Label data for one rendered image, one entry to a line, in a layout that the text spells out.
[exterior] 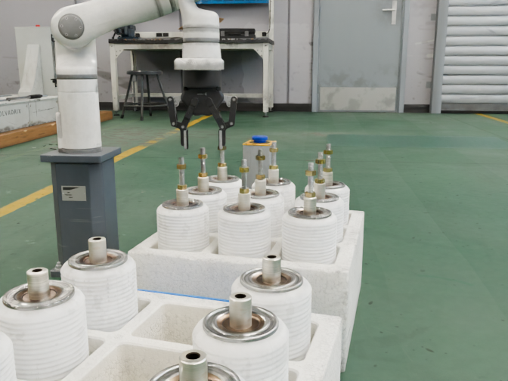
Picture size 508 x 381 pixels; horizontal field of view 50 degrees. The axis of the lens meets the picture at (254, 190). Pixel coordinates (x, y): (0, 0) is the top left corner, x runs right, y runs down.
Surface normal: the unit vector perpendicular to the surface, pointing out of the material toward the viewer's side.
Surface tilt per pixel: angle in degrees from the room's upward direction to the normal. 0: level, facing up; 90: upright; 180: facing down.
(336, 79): 90
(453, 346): 0
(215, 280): 90
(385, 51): 90
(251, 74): 90
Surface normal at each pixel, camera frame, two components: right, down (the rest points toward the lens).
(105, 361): 0.96, 0.07
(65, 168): -0.07, 0.27
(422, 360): 0.00, -0.97
